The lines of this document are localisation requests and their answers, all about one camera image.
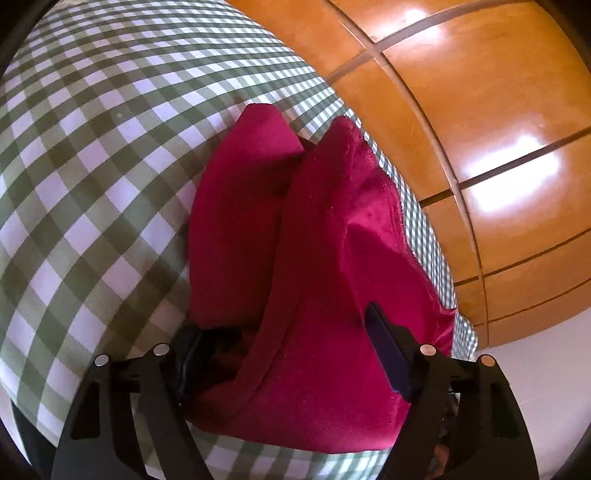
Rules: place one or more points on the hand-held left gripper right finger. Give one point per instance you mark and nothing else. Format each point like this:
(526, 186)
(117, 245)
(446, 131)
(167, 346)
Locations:
(388, 355)

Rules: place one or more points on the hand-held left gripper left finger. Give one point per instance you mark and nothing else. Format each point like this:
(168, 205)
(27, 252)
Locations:
(190, 355)

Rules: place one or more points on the dark red cloth garment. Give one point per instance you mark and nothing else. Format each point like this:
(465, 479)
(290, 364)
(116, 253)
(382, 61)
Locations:
(323, 277)

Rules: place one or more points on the green checkered bed sheet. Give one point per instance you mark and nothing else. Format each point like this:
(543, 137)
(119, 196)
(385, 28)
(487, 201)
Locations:
(101, 184)

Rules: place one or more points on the wooden wardrobe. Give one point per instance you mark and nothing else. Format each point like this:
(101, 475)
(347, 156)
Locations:
(485, 115)

